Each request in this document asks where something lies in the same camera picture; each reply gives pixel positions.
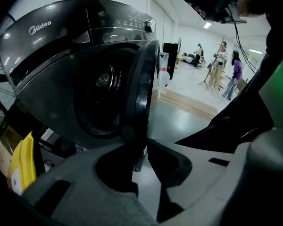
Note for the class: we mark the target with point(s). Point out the ceiling light panel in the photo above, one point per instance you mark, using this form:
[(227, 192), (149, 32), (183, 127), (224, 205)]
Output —
[(207, 25)]

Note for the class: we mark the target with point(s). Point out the black washing machine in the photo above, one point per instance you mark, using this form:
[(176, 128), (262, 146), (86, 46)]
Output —
[(49, 79)]

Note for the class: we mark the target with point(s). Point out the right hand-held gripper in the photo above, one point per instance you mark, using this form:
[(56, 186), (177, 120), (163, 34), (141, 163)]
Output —
[(221, 1)]

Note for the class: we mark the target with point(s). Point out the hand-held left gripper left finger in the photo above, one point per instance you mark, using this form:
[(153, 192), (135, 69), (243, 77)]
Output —
[(80, 196)]

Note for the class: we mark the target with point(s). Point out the black washing machine door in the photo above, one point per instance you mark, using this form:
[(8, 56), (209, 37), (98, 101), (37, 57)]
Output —
[(141, 79)]

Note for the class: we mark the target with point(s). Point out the black bin with yellow lid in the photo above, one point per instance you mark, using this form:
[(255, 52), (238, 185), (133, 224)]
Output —
[(23, 159)]

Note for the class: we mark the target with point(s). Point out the black standing fan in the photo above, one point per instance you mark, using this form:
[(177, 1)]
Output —
[(0, 91)]

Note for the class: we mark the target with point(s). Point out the person's right forearm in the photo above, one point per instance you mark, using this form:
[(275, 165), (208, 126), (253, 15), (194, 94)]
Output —
[(251, 7)]

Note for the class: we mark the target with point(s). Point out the clear plastic container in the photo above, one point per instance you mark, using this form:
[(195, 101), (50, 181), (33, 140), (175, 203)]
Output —
[(163, 59)]

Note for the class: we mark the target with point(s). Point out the black box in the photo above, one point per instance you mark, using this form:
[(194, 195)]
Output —
[(169, 60)]

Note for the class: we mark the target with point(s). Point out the coat stand with beige clothes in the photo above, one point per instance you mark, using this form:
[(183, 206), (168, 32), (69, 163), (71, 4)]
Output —
[(217, 69)]

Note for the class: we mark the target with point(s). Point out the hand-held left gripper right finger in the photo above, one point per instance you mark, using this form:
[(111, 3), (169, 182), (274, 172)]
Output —
[(226, 178)]

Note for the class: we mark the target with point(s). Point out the person's black jacket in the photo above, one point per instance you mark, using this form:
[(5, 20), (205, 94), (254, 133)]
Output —
[(278, 20)]

